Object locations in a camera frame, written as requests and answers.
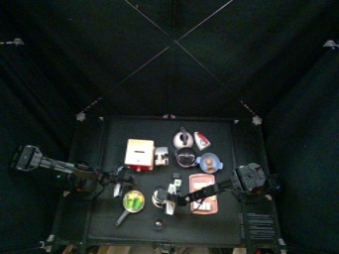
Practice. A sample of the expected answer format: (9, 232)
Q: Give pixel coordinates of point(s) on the white toy piece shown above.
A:
(170, 209)

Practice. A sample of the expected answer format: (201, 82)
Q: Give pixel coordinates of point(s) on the small dark round toy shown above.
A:
(159, 224)

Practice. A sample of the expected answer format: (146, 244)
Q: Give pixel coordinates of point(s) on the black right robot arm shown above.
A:
(248, 178)

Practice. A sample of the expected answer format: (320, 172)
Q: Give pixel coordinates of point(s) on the blue bowl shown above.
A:
(211, 159)

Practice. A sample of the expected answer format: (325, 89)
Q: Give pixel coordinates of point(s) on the brown toy egg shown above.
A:
(209, 163)

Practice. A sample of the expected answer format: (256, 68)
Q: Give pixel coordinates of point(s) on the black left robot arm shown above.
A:
(49, 162)

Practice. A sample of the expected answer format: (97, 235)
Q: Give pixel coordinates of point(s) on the green toy vegetable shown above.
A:
(134, 201)

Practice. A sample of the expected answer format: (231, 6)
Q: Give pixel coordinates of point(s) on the small black toy block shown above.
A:
(175, 175)

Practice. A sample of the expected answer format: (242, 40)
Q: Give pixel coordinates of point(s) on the dark toy cooking pot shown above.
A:
(186, 157)

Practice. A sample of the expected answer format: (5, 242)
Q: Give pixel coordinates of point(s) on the small green and white toy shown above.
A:
(178, 182)

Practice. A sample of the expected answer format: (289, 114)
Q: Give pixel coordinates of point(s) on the white text label sticker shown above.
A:
(261, 225)

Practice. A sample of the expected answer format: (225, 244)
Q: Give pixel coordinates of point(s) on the grey toy frying pan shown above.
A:
(131, 206)

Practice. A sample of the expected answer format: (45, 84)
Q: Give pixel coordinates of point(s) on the white toy utensil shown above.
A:
(117, 190)

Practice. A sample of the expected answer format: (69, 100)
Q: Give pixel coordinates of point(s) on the red and cream toy toaster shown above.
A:
(139, 154)

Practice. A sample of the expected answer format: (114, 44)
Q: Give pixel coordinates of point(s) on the silver frame bracket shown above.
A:
(169, 116)
(330, 43)
(17, 42)
(81, 116)
(257, 120)

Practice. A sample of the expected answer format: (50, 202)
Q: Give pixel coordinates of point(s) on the small grey toy coffee machine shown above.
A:
(161, 156)

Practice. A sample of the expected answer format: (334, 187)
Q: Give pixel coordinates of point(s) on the red and white toy carton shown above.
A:
(202, 141)

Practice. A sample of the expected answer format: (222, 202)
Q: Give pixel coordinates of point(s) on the pink plate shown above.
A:
(203, 180)

